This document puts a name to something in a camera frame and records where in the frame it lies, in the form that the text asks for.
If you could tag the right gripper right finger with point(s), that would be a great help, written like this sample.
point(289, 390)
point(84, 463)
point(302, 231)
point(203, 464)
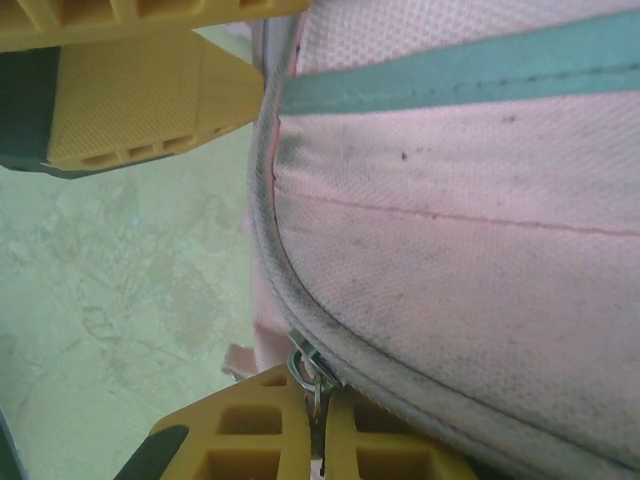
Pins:
point(240, 435)

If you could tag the pink school backpack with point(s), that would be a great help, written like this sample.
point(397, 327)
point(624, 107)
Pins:
point(450, 200)

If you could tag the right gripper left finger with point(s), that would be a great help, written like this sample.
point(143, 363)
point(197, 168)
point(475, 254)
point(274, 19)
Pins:
point(125, 100)

